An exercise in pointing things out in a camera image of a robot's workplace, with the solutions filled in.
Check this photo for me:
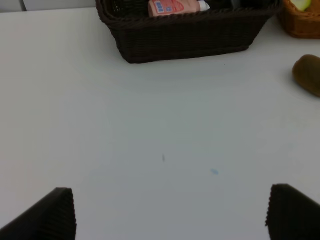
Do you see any orange wicker basket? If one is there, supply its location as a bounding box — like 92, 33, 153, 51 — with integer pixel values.
276, 0, 320, 39

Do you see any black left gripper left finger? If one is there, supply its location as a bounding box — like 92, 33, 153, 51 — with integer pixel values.
0, 187, 77, 240

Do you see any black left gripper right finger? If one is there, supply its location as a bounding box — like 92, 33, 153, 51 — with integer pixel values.
265, 183, 320, 240

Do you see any brown kiwi fruit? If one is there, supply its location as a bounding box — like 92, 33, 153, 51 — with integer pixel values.
292, 54, 320, 98

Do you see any pink bottle white cap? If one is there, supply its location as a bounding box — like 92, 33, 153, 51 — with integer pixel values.
148, 0, 210, 17

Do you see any dark brown wicker basket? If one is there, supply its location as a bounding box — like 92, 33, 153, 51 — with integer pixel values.
95, 0, 283, 64

